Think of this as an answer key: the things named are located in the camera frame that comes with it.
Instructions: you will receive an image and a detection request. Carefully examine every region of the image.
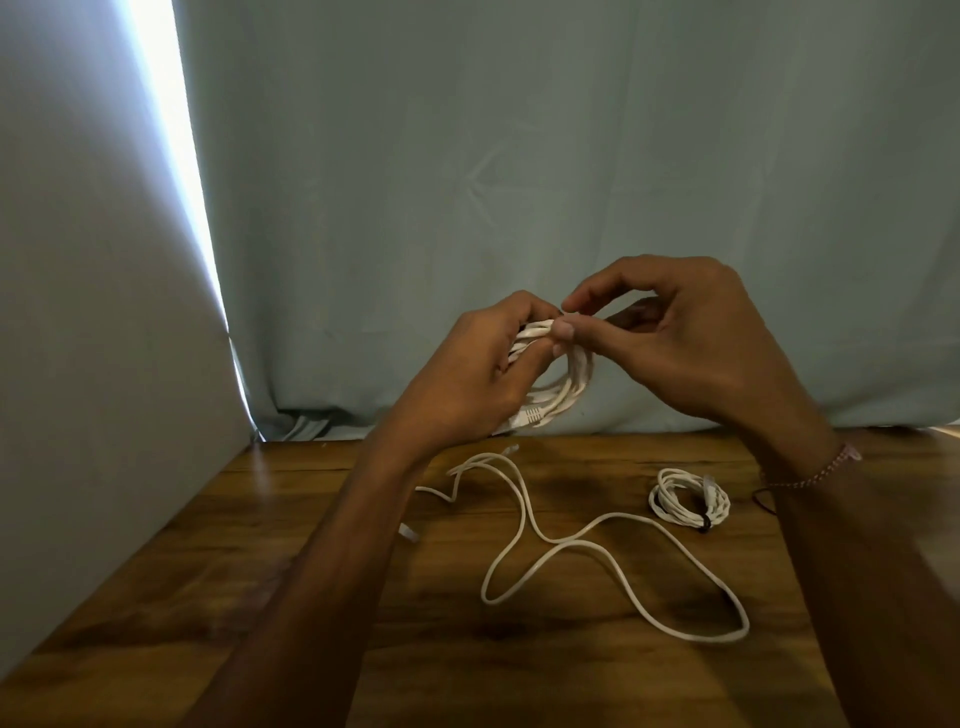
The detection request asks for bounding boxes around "person's left hand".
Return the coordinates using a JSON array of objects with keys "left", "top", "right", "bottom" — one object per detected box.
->
[{"left": 375, "top": 291, "right": 570, "bottom": 470}]

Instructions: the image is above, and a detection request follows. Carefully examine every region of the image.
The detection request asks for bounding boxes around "person's right hand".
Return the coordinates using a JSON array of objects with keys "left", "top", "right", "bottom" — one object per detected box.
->
[{"left": 553, "top": 255, "right": 837, "bottom": 470}]

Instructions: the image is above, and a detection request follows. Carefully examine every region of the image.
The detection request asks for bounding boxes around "large white cable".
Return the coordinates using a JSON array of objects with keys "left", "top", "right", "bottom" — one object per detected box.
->
[{"left": 491, "top": 318, "right": 595, "bottom": 436}]

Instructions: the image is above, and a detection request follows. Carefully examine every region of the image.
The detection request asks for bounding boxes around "person's left forearm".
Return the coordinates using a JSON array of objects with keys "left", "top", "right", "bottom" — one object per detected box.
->
[{"left": 180, "top": 427, "right": 430, "bottom": 728}]

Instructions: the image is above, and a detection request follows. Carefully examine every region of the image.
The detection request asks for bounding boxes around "person's right forearm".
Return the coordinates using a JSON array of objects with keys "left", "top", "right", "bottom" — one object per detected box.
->
[{"left": 750, "top": 427, "right": 960, "bottom": 728}]

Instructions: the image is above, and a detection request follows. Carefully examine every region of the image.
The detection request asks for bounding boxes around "light blue curtain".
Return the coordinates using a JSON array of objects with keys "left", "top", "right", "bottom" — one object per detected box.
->
[{"left": 172, "top": 0, "right": 960, "bottom": 444}]

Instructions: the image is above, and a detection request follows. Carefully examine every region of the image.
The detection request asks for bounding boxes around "small coiled white cable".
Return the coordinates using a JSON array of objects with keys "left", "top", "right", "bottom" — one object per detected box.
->
[{"left": 648, "top": 468, "right": 732, "bottom": 534}]

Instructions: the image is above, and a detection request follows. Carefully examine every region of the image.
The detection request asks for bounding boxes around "loose white cable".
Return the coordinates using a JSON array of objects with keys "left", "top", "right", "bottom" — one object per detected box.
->
[{"left": 397, "top": 444, "right": 751, "bottom": 645}]

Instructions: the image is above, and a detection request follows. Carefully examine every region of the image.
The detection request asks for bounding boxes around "pink beaded bracelet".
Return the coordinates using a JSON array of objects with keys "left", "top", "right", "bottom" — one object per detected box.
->
[{"left": 752, "top": 442, "right": 864, "bottom": 515}]

